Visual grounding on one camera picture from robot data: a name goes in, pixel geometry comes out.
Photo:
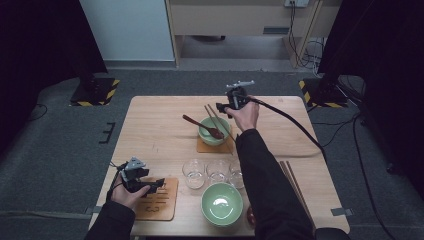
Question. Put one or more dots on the beige wooden desk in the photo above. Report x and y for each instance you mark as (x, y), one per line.
(233, 20)

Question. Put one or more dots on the white wall socket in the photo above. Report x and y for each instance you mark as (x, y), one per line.
(296, 2)

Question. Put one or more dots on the green ceramic bowl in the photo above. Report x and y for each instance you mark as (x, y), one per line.
(208, 133)
(221, 204)

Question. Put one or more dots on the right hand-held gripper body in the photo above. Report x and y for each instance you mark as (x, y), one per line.
(237, 96)

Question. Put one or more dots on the black yellow-striped stand base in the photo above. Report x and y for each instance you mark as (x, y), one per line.
(95, 91)
(321, 95)

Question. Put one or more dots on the reddish brown wooden spoon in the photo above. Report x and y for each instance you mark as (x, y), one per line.
(203, 126)
(250, 218)

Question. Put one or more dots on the clear drinking glass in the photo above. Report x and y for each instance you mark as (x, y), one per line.
(236, 175)
(218, 170)
(194, 175)

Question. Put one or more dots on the grey tape strip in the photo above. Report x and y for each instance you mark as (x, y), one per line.
(91, 210)
(341, 211)

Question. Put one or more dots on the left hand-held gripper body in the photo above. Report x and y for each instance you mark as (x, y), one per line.
(133, 176)

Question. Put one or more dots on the bundle of wooden chopsticks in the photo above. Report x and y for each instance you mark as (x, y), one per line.
(296, 190)

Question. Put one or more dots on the slotted wooden coaster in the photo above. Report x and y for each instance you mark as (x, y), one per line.
(206, 149)
(160, 206)

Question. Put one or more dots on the person's right hand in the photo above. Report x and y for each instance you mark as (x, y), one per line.
(245, 116)

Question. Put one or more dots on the black curtain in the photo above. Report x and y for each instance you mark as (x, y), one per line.
(386, 66)
(40, 50)

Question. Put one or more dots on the white cabinet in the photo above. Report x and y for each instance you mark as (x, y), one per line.
(128, 30)

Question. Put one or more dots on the person's left hand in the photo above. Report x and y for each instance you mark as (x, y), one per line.
(128, 198)

